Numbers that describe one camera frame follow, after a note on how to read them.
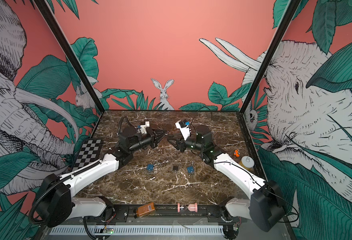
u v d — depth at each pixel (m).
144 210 0.72
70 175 0.45
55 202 0.40
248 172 0.48
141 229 0.70
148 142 0.68
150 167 0.90
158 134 0.70
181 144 0.65
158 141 0.70
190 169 0.88
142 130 0.71
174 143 0.70
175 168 0.91
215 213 0.75
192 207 0.75
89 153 0.93
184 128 0.64
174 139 0.66
